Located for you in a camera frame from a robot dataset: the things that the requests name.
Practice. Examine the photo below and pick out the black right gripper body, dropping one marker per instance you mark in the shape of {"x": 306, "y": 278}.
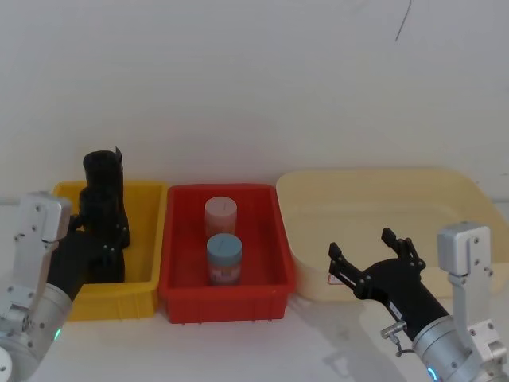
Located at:
{"x": 401, "y": 286}

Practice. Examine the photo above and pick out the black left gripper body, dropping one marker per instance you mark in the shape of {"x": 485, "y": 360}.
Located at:
{"x": 75, "y": 258}

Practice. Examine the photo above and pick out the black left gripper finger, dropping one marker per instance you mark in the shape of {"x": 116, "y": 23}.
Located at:
{"x": 120, "y": 238}
{"x": 77, "y": 223}

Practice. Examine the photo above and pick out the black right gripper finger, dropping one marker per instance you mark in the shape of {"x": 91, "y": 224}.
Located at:
{"x": 348, "y": 271}
{"x": 406, "y": 250}

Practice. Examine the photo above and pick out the black plastic roll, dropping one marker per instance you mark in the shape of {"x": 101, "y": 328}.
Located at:
{"x": 104, "y": 179}

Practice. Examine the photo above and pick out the yellow plastic bin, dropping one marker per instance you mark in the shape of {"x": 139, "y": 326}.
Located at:
{"x": 143, "y": 246}

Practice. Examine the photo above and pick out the cream plastic tub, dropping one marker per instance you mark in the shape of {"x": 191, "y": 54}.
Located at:
{"x": 358, "y": 207}

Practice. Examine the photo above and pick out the red plastic bin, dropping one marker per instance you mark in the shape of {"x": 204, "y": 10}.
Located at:
{"x": 262, "y": 254}

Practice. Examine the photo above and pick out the pink lidded jar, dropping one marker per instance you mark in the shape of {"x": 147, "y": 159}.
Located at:
{"x": 221, "y": 217}

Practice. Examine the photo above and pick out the blue lidded jar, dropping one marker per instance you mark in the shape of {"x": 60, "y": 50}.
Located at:
{"x": 224, "y": 258}

